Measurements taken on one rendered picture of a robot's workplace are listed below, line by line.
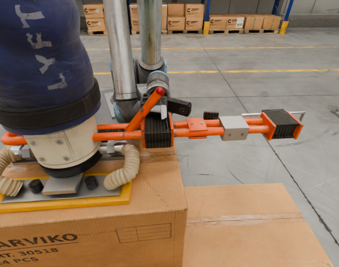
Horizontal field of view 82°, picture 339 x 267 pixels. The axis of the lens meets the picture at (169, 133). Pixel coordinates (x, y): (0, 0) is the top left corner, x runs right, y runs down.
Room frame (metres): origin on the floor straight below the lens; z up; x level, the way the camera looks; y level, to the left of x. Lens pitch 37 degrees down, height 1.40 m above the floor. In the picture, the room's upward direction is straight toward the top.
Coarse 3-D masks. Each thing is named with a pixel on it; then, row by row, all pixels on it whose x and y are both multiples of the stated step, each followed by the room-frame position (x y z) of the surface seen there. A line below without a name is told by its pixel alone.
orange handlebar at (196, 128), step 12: (192, 120) 0.47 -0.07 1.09; (204, 120) 0.47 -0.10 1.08; (216, 120) 0.47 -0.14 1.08; (252, 120) 0.48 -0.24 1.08; (108, 132) 0.42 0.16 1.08; (120, 132) 0.42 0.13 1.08; (132, 132) 0.42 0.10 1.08; (180, 132) 0.42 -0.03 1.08; (192, 132) 0.42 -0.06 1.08; (204, 132) 0.42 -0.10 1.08; (216, 132) 0.43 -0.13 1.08; (252, 132) 0.43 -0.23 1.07; (264, 132) 0.44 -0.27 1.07; (12, 144) 0.38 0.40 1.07; (24, 144) 0.39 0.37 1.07
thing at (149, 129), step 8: (144, 120) 0.45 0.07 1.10; (152, 120) 0.46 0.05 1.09; (160, 120) 0.46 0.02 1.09; (168, 120) 0.46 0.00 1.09; (144, 128) 0.41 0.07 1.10; (152, 128) 0.43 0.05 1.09; (160, 128) 0.43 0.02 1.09; (168, 128) 0.43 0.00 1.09; (144, 136) 0.40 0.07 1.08; (152, 136) 0.39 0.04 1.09; (160, 136) 0.39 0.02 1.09; (168, 136) 0.40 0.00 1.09; (144, 144) 0.40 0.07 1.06; (152, 144) 0.39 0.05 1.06; (160, 144) 0.39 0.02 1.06; (168, 144) 0.40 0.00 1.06
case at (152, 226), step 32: (160, 160) 0.45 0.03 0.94; (160, 192) 0.33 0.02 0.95; (0, 224) 0.24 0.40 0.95; (32, 224) 0.24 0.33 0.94; (64, 224) 0.25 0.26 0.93; (96, 224) 0.26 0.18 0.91; (128, 224) 0.26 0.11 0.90; (160, 224) 0.27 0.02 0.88; (0, 256) 0.22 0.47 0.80; (32, 256) 0.23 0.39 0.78; (64, 256) 0.24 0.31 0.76; (96, 256) 0.25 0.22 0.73; (128, 256) 0.26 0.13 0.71; (160, 256) 0.27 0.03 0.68
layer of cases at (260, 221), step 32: (192, 192) 0.62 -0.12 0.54; (224, 192) 0.62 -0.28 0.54; (256, 192) 0.62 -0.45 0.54; (192, 224) 0.45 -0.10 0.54; (224, 224) 0.45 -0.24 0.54; (256, 224) 0.45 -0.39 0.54; (288, 224) 0.45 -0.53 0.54; (192, 256) 0.32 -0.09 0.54; (224, 256) 0.32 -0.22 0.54; (256, 256) 0.32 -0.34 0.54; (288, 256) 0.32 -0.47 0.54; (320, 256) 0.32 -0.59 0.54
